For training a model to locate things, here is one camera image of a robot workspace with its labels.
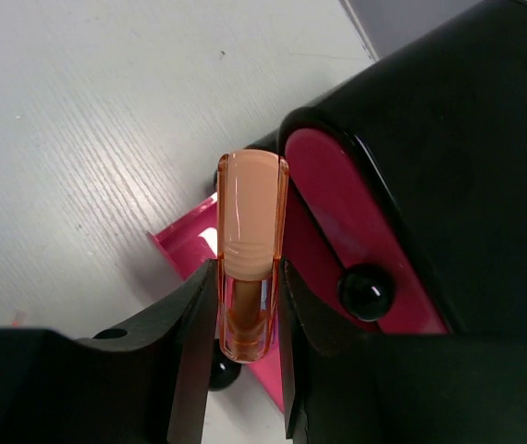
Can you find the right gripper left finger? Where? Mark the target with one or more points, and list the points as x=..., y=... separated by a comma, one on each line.
x=144, y=380

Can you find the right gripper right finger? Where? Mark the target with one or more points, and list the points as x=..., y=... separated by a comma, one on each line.
x=342, y=384

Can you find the black pink drawer organizer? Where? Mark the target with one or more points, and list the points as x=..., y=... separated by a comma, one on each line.
x=407, y=186

